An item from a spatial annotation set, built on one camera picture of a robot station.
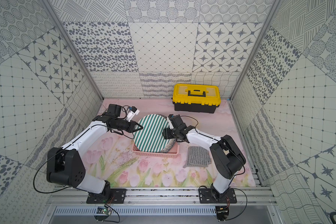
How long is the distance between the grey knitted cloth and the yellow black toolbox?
1.03 feet

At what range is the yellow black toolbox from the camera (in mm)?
1008

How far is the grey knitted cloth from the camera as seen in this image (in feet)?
2.81
